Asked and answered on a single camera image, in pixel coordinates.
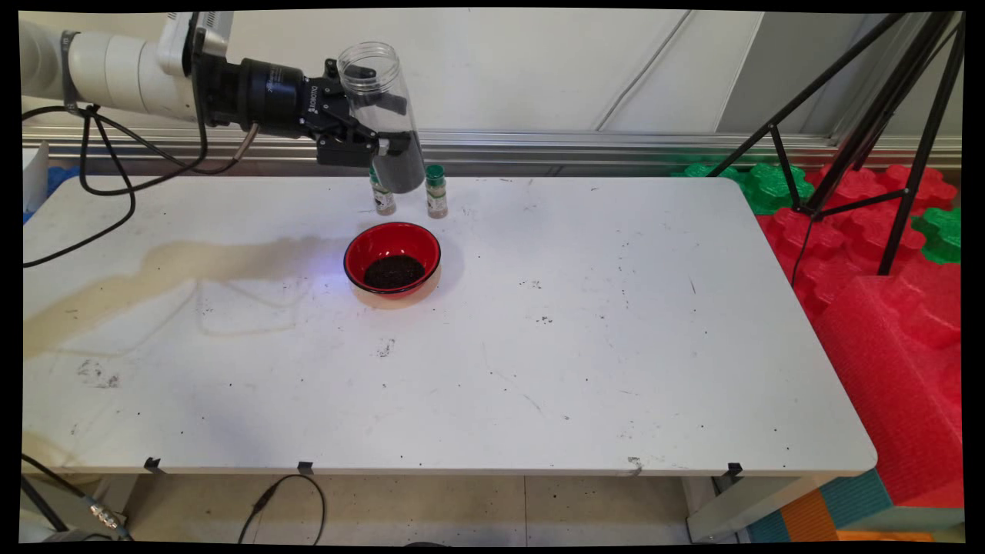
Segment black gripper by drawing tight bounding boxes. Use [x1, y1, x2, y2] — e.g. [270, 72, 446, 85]
[192, 52, 414, 167]

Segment clear jar with black granules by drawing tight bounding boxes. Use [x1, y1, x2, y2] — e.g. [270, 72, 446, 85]
[337, 42, 426, 194]

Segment spice bottle with dark label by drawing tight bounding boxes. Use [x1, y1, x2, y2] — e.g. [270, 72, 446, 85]
[369, 165, 398, 217]

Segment spice bottle with tan contents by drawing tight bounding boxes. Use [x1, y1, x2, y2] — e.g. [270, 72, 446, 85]
[425, 164, 449, 220]

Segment red bowl with black rim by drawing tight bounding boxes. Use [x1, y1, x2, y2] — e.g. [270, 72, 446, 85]
[343, 222, 442, 299]

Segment black granule pile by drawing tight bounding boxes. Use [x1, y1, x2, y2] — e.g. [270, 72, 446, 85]
[363, 255, 426, 291]

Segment large green foam block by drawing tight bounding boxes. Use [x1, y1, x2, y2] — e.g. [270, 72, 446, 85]
[672, 162, 815, 216]

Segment red interlocking foam blocks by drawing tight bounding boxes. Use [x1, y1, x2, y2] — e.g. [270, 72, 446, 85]
[758, 164, 961, 320]

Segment black tripod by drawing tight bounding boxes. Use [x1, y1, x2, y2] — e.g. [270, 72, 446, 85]
[706, 12, 967, 278]

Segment large red foam block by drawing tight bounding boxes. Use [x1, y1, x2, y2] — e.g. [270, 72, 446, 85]
[814, 262, 964, 509]

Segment small green foam block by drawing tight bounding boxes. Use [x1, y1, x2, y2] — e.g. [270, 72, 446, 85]
[912, 206, 963, 266]

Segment teal foam mat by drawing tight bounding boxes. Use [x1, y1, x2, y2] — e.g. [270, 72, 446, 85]
[746, 468, 893, 543]

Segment aluminium rail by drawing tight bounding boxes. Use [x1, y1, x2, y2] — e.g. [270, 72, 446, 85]
[23, 127, 963, 172]

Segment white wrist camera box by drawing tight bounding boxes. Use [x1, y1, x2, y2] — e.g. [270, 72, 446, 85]
[158, 11, 235, 78]

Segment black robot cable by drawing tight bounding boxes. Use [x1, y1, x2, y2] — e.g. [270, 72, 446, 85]
[23, 104, 259, 269]

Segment white wall cable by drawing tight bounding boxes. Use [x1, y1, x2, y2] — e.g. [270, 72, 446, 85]
[594, 11, 693, 132]

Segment black cable under table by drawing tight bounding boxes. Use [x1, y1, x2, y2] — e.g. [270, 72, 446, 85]
[237, 474, 327, 544]

